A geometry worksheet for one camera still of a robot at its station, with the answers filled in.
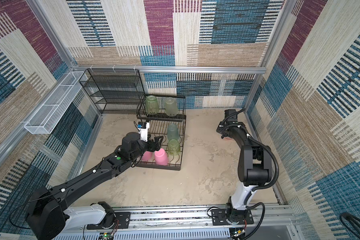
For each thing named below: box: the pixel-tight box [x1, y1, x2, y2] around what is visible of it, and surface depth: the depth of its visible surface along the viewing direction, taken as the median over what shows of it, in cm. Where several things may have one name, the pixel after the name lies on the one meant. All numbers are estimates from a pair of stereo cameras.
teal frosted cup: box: [167, 123, 180, 141], surface depth 96 cm
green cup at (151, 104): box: [145, 95, 159, 115], surface depth 89 cm
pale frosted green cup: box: [165, 97, 179, 117], surface depth 89 cm
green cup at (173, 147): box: [167, 139, 181, 156], surface depth 91 cm
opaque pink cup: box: [154, 148, 170, 166], surface depth 85 cm
